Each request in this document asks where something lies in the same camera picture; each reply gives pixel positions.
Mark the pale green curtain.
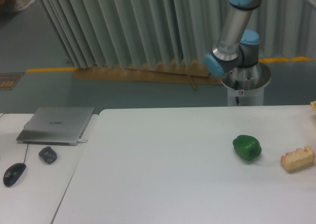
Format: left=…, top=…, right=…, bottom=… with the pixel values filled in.
left=39, top=0, right=316, bottom=69

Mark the beige cake slice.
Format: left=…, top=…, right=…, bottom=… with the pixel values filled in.
left=280, top=146, right=316, bottom=172

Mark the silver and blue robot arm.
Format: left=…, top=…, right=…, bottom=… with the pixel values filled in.
left=205, top=0, right=316, bottom=90

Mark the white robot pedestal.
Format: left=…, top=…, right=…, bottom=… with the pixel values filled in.
left=224, top=84, right=266, bottom=106

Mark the silver closed laptop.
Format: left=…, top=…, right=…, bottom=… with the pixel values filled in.
left=16, top=107, right=94, bottom=145

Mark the black pedestal cable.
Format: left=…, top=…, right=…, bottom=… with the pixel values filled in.
left=234, top=80, right=241, bottom=107

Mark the black computer mouse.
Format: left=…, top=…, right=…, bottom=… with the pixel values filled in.
left=3, top=163, right=26, bottom=187

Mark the green bell pepper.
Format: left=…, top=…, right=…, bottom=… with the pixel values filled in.
left=233, top=135, right=262, bottom=162

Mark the brown cardboard sheet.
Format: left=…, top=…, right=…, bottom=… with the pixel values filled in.
left=72, top=59, right=222, bottom=90

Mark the small black controller device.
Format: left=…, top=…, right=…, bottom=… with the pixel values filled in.
left=39, top=146, right=58, bottom=165

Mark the black mouse cable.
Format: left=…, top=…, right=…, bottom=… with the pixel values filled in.
left=0, top=113, right=34, bottom=165

